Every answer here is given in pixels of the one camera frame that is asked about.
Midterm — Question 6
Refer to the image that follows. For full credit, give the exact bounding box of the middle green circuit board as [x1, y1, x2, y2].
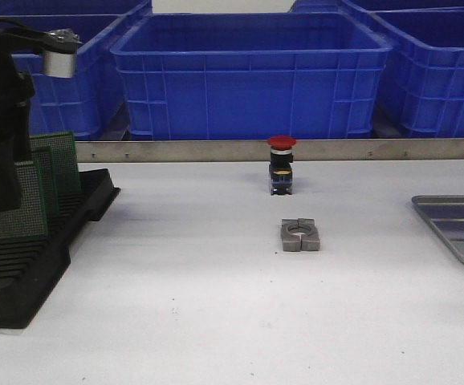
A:
[0, 160, 48, 239]

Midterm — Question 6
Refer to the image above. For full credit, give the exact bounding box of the red emergency stop button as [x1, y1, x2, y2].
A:
[267, 136, 297, 195]

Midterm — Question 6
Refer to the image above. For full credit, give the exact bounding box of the left blue plastic crate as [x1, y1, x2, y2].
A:
[12, 15, 126, 139]

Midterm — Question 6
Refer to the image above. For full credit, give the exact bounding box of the green circuit board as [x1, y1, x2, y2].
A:
[31, 147, 59, 216]
[0, 160, 48, 239]
[31, 131, 82, 196]

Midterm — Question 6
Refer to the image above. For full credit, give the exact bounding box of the metal table edge rail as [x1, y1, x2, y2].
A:
[75, 138, 464, 163]

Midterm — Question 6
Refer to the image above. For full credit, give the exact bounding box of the blue plastic crate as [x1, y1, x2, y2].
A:
[111, 13, 390, 140]
[12, 15, 126, 139]
[370, 10, 464, 138]

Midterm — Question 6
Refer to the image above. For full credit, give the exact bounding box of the grey metal clamp block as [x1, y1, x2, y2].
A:
[280, 218, 321, 252]

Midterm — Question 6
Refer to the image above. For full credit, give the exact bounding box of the far right blue crate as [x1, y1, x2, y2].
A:
[290, 0, 464, 13]

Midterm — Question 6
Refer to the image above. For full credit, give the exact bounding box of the rear right green circuit board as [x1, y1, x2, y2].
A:
[31, 131, 82, 196]

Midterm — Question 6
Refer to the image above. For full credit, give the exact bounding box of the far left blue crate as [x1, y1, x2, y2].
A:
[0, 0, 153, 16]

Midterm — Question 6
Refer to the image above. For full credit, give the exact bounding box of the right blue plastic crate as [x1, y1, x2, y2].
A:
[370, 10, 464, 138]

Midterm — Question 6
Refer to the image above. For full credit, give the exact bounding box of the rear left green circuit board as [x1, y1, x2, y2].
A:
[31, 147, 59, 216]

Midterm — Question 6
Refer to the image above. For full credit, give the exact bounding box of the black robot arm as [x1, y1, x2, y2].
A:
[0, 20, 81, 213]

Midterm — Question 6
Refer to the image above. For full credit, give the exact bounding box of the black slotted board rack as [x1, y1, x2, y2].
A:
[0, 168, 120, 329]

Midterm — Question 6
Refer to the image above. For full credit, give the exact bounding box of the silver metal tray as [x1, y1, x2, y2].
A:
[412, 195, 464, 264]

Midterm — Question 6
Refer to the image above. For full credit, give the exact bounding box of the centre blue plastic crate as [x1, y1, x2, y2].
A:
[111, 13, 390, 140]

